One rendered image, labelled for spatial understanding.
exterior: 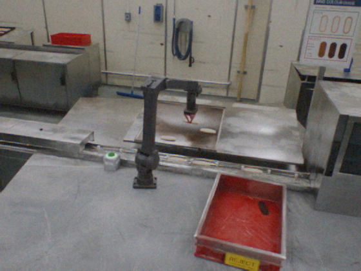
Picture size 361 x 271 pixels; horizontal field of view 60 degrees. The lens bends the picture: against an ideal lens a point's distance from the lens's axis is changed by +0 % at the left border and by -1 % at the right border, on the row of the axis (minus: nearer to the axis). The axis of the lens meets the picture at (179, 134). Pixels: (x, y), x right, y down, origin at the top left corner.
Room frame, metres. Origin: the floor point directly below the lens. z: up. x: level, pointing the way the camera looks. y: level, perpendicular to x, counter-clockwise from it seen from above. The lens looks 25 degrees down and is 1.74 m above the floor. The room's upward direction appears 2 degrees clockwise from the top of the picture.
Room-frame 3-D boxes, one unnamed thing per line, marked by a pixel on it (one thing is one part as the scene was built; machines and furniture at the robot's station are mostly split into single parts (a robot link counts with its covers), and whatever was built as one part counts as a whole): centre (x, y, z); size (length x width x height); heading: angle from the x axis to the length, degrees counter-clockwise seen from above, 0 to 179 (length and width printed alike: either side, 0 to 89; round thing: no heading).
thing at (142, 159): (1.35, 0.16, 0.94); 0.09 x 0.05 x 0.10; 154
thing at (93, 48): (5.00, 1.74, 0.44); 0.70 x 0.55 x 0.87; 78
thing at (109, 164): (1.48, 0.36, 0.84); 0.08 x 0.08 x 0.11; 78
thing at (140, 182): (1.33, 0.16, 0.86); 0.12 x 0.09 x 0.08; 92
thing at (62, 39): (5.00, 1.74, 0.93); 0.51 x 0.36 x 0.13; 82
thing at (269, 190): (1.05, -0.29, 0.87); 0.49 x 0.34 x 0.10; 164
